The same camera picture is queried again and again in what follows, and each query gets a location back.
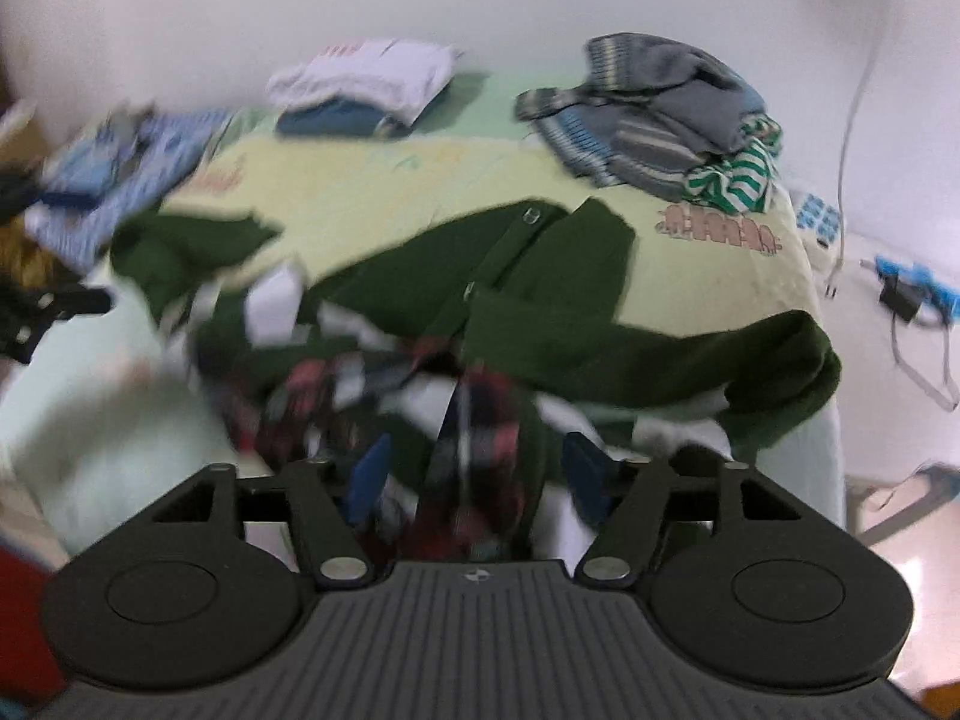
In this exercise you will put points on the grey striped sweater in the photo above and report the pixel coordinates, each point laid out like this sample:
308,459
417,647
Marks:
660,120

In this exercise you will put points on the blue folded garment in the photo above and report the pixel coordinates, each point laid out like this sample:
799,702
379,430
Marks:
330,118

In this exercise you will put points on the white folded shirt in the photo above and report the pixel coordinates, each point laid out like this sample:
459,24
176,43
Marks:
375,75

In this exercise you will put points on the blue desk tray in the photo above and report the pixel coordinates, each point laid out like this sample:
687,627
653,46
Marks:
937,292

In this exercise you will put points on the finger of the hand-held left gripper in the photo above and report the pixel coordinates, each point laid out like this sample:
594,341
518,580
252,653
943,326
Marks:
45,311

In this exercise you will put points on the white power strip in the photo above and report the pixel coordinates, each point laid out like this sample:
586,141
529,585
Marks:
814,214

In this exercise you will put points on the blue patterned bedding pack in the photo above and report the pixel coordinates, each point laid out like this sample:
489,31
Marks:
127,172

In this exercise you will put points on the white desk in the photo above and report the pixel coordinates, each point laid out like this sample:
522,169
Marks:
885,420

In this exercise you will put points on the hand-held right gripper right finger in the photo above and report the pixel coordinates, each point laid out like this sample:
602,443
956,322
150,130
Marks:
589,476

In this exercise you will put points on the black power adapter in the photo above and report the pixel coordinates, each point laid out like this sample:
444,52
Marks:
900,300

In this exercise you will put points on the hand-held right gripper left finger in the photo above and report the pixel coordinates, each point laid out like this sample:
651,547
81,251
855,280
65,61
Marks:
369,480

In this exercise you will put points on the green white striped garment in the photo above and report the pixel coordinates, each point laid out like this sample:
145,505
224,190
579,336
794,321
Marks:
731,180

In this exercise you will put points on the green cardigan with white stripes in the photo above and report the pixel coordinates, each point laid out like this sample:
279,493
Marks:
570,300

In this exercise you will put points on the person's red clothing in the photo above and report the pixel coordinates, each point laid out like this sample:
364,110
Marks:
26,615

